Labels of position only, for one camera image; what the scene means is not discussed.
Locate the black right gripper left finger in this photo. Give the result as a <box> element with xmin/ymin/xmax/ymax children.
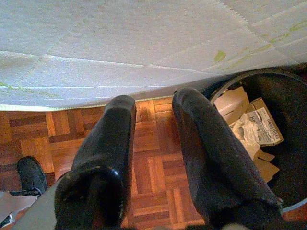
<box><xmin>54</xmin><ymin>95</ymin><xmax>137</xmax><ymax>230</ymax></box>

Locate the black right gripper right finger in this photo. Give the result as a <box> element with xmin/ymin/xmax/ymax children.
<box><xmin>172</xmin><ymin>87</ymin><xmax>283</xmax><ymax>230</ymax></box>

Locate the crumpled white paper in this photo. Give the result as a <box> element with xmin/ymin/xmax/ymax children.
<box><xmin>231</xmin><ymin>114</ymin><xmax>262</xmax><ymax>147</ymax></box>

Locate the brown cardboard piece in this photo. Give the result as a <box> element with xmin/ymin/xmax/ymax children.
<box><xmin>251</xmin><ymin>146</ymin><xmax>281</xmax><ymax>185</ymax></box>
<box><xmin>213</xmin><ymin>86</ymin><xmax>250</xmax><ymax>125</ymax></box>

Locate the printed cardboard box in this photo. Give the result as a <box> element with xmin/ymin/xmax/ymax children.
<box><xmin>247</xmin><ymin>98</ymin><xmax>285</xmax><ymax>147</ymax></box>

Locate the black robot right foot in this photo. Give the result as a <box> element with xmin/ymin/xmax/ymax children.
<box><xmin>17</xmin><ymin>156</ymin><xmax>48</xmax><ymax>196</ymax></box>

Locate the black round waste bin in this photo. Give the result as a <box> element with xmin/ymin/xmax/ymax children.
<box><xmin>201</xmin><ymin>68</ymin><xmax>307</xmax><ymax>213</ymax></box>

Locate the white creased cloth sheet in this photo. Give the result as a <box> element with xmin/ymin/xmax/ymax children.
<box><xmin>0</xmin><ymin>0</ymin><xmax>307</xmax><ymax>112</ymax></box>

